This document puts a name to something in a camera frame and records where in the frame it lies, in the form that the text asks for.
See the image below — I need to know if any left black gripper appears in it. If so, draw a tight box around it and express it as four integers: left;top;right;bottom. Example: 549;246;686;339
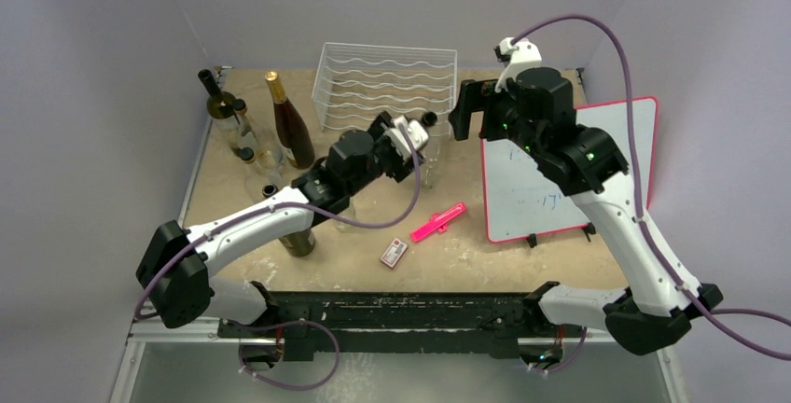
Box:
346;111;423;196

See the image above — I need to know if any dark red gold-capped bottle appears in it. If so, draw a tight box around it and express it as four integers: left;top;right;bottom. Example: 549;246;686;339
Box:
265;71;315;170

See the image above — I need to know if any green bottle brown label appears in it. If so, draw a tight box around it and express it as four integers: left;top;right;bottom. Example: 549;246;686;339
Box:
261;184;316;257

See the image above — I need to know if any clear bottle with black cap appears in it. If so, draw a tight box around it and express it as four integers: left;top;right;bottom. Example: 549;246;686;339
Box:
239;147;285;202

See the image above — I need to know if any small clear bottle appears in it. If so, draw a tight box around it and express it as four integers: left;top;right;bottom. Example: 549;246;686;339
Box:
334;200;360;233

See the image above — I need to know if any green bottle silver cap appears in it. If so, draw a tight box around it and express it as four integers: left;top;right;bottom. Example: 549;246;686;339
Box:
419;111;438;130

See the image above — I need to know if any green bottle cream label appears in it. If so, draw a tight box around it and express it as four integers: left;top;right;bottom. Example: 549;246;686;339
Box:
198;69;241;157

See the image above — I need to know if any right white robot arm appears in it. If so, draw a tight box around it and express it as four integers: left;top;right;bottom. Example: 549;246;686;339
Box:
449;67;723;355

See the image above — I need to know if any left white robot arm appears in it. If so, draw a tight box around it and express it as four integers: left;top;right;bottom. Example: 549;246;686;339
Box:
134;111;437;337

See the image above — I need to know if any pink plastic clip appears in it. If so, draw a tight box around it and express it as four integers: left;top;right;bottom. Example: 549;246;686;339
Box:
409;201;467;243

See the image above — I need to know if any small red white card box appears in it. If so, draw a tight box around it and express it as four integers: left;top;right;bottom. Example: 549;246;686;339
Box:
380;238;409;270

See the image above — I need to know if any pink-framed whiteboard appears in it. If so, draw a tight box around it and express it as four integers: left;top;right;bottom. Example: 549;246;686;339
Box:
480;96;659;243

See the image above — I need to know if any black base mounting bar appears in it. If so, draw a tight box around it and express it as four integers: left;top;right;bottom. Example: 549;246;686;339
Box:
218;291;582;361

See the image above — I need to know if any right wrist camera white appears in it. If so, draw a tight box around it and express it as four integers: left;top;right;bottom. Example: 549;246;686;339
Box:
494;37;542;93

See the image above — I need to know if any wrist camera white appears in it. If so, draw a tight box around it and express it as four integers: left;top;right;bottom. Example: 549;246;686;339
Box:
494;37;542;93
385;116;430;160

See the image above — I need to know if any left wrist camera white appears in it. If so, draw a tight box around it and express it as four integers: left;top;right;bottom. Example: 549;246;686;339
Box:
385;116;430;160

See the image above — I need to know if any white wire wine rack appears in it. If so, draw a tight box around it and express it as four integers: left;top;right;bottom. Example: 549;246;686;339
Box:
312;42;457;137

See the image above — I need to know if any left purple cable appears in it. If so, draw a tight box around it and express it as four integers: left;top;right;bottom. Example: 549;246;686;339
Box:
132;123;424;392

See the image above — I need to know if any purple cable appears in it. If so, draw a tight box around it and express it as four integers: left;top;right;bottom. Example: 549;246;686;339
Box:
509;13;791;377
132;123;424;392

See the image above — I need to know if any aluminium table edge rail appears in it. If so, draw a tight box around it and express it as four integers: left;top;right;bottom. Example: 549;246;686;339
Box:
133;66;226;328

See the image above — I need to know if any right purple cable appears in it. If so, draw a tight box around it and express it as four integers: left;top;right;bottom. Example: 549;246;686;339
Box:
509;13;791;377

